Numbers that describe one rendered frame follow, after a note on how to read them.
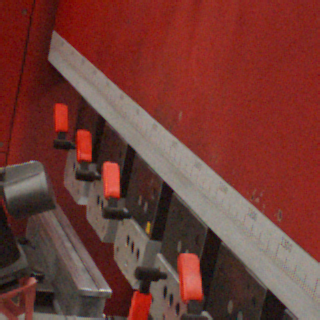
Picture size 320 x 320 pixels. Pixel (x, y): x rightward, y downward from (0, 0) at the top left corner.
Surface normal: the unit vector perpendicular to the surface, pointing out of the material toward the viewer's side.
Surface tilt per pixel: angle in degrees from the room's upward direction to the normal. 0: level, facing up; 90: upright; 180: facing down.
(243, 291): 90
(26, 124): 90
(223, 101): 90
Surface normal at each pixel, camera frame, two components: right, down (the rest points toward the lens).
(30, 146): 0.24, 0.30
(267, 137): -0.95, -0.12
